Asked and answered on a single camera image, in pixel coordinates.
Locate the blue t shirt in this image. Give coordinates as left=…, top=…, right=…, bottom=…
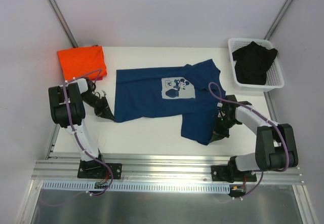
left=114, top=59, right=226, bottom=145

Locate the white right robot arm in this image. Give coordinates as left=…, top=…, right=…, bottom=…
left=211, top=95, right=299, bottom=183

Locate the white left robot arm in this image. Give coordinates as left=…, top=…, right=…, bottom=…
left=48, top=77, right=115, bottom=178

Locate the folded orange t shirt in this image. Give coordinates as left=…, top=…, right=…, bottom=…
left=57, top=46, right=107, bottom=81

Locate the black t shirt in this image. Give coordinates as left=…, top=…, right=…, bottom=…
left=232, top=42, right=278, bottom=85

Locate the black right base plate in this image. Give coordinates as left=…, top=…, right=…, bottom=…
left=211, top=165, right=257, bottom=183

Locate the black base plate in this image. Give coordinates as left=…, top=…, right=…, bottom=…
left=77, top=161, right=122, bottom=179
left=211, top=165, right=257, bottom=183

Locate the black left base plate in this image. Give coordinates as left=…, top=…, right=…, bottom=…
left=77, top=161, right=122, bottom=179

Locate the white slotted cable duct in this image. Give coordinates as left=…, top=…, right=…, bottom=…
left=42, top=180, right=230, bottom=194

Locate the aluminium mounting rail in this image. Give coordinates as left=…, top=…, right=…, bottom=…
left=31, top=153, right=304, bottom=184

